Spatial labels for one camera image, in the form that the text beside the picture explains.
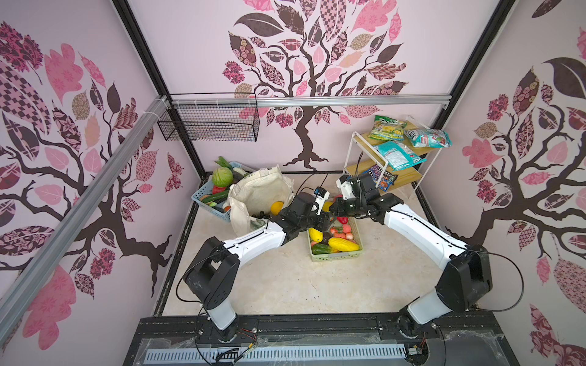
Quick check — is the orange yellow orange fruit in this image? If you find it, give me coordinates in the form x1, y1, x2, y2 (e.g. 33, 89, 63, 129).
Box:
270, 201, 284, 216

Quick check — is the beige canvas grocery bag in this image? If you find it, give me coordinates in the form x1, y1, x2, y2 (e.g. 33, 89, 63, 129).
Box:
227, 166, 294, 236

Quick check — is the light green plastic basket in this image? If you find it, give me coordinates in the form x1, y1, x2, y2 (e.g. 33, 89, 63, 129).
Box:
307, 217, 363, 262

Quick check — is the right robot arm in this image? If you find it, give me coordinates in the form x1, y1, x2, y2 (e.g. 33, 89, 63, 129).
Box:
331, 173, 493, 337

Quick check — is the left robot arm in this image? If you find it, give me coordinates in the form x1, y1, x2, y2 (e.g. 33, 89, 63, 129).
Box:
182, 187, 331, 343

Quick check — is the blue dark candy bag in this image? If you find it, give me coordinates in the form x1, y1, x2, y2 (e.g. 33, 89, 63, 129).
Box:
367, 165, 398, 192

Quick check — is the teal white snack bag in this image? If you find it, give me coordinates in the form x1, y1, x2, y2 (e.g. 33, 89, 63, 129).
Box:
375, 141, 427, 171

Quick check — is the green yellow snack bag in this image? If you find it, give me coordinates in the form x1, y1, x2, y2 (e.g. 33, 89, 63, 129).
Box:
368, 115, 407, 141

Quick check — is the teal pink snack bag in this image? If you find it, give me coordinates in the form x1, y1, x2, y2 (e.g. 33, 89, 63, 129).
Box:
404, 129, 452, 149

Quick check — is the yellow mango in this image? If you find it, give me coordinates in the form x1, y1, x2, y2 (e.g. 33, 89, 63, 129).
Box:
308, 228, 324, 243

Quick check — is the yellow corn cob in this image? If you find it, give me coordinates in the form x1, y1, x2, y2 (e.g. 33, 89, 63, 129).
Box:
328, 237, 360, 253

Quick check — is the white wooden two-tier shelf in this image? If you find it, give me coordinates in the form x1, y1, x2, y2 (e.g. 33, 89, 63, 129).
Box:
343, 115, 452, 192

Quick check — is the long green cucumber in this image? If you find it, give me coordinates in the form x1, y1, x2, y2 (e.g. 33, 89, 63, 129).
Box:
200, 189, 229, 204

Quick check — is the light blue plastic basket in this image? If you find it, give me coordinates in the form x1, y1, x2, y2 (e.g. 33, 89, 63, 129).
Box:
192, 157, 253, 222

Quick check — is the green cabbage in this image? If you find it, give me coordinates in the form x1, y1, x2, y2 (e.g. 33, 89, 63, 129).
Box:
212, 167, 234, 188

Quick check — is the white vented strip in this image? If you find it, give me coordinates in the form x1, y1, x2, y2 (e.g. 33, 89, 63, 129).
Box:
142, 344, 406, 365

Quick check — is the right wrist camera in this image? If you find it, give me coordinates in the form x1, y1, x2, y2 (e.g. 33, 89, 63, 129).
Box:
336, 175, 356, 200

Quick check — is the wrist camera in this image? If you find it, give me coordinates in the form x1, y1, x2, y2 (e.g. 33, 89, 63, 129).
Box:
314, 186, 330, 215
336, 175, 356, 200

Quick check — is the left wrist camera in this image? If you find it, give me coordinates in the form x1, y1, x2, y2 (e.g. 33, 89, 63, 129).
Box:
314, 186, 330, 215

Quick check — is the black wire wall basket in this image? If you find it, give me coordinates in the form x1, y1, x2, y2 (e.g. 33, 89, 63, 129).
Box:
158, 91, 260, 142

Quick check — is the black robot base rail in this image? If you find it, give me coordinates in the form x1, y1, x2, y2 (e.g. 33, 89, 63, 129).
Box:
123, 312, 519, 365

